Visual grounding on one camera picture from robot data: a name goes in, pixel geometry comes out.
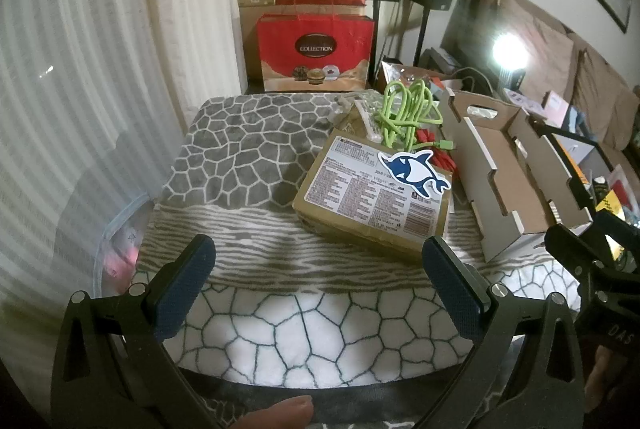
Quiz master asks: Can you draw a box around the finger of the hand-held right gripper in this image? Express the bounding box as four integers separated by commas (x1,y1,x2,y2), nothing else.
544,223,608,285
594,208,640,270

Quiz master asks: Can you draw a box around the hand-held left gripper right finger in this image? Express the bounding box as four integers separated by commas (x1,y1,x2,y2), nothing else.
415,235,586,429

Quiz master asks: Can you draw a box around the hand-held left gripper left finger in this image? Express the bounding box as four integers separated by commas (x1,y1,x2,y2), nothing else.
50,234,221,429

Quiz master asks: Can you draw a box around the white cardboard box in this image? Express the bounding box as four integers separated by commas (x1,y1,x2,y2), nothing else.
439,88,597,266

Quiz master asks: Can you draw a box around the blue white dolphin sticker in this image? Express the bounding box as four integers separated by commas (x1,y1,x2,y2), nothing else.
376,149,452,199

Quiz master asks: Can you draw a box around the brown cardboard box with label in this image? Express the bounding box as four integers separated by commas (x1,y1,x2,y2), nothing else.
291,132,455,266

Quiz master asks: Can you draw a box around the red cable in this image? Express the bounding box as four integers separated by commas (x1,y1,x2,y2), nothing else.
412,126,458,172

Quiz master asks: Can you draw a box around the green cable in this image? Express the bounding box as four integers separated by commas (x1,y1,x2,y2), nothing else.
372,80,458,152

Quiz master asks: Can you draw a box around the person's right hand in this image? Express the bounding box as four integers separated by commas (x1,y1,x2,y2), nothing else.
586,344,623,415

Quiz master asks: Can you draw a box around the person's left hand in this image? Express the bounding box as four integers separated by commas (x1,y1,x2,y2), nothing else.
227,396,316,429

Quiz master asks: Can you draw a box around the clear bag with red item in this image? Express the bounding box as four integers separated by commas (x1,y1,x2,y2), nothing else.
611,176,640,211

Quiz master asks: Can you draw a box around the black orange box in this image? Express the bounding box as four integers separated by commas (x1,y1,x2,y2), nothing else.
530,119,601,215

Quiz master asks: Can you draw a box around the clear plastic bin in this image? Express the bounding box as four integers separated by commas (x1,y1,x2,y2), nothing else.
95,192,153,295

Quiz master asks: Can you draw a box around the grey white stone-pattern mat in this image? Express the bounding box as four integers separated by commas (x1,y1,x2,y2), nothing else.
132,93,586,385

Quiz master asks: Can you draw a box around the pale pink box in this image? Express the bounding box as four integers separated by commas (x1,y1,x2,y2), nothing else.
542,90,571,122

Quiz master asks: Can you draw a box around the brown sofa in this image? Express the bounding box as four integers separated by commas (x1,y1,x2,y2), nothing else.
525,9,640,150

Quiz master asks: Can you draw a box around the bright lamp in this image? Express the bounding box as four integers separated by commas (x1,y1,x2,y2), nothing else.
487,32,530,90

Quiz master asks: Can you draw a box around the clear plastic bag of items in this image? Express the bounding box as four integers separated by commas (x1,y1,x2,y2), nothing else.
380,59,436,85

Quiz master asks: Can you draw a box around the white ribbed curtain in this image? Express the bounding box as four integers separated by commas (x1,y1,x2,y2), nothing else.
0,0,241,360

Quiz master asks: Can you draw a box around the red chocolate print gift bag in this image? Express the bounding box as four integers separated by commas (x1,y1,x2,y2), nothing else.
256,0,376,92

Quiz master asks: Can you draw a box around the white charger cable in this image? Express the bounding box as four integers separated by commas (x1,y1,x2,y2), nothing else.
452,66,493,92

